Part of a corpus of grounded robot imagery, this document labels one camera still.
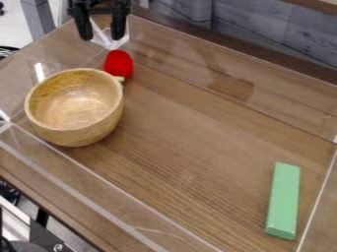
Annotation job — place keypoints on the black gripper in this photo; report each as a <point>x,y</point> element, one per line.
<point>80,8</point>

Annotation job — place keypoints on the red plush fruit green stem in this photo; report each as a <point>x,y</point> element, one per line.
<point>118,65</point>

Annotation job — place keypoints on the wooden bowl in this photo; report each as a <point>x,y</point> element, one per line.
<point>76,106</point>

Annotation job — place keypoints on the black device bottom left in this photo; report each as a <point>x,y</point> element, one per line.
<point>24,238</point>

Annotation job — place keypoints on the green rectangular block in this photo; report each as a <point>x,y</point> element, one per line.
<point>282,221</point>

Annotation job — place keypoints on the clear acrylic tray enclosure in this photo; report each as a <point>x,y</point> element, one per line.
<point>179,181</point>

